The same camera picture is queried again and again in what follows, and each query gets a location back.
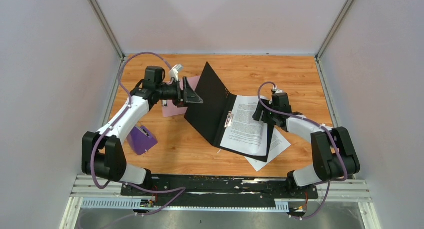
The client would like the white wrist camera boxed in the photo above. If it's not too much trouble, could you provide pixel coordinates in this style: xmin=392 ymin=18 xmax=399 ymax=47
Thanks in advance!
xmin=271 ymin=86 xmax=285 ymax=95
xmin=169 ymin=64 xmax=184 ymax=82

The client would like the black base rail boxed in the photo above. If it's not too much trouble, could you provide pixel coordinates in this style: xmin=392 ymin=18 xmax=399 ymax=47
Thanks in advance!
xmin=71 ymin=173 xmax=369 ymax=213

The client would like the red folder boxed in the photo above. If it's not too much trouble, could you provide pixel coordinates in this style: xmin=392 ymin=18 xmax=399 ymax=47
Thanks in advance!
xmin=184 ymin=63 xmax=272 ymax=162

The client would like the purple box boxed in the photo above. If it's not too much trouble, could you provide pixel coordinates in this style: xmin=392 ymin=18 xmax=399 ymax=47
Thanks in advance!
xmin=126 ymin=125 xmax=158 ymax=156

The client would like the pink paper sheet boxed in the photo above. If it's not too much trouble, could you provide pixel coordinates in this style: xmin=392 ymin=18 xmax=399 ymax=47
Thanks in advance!
xmin=161 ymin=75 xmax=202 ymax=118

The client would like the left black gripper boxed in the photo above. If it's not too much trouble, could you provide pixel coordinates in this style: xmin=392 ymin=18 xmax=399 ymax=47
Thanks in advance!
xmin=157 ymin=77 xmax=205 ymax=109

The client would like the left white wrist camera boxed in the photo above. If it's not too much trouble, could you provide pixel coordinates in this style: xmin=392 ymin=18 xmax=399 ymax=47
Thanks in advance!
xmin=169 ymin=64 xmax=184 ymax=82

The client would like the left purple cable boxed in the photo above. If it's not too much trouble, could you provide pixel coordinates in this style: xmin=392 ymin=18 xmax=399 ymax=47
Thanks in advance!
xmin=90 ymin=52 xmax=186 ymax=197

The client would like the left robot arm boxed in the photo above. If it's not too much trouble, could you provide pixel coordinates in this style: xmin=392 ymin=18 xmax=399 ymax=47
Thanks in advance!
xmin=81 ymin=64 xmax=204 ymax=196

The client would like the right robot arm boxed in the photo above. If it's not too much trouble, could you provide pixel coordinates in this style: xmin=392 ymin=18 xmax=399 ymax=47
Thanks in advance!
xmin=252 ymin=92 xmax=361 ymax=198

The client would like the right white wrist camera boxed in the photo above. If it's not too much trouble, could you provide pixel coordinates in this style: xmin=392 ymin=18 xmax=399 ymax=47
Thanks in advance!
xmin=271 ymin=86 xmax=285 ymax=95

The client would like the printed paper sheet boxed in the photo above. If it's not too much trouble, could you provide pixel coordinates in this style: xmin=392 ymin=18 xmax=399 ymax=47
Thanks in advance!
xmin=220 ymin=95 xmax=267 ymax=157
xmin=245 ymin=128 xmax=291 ymax=172

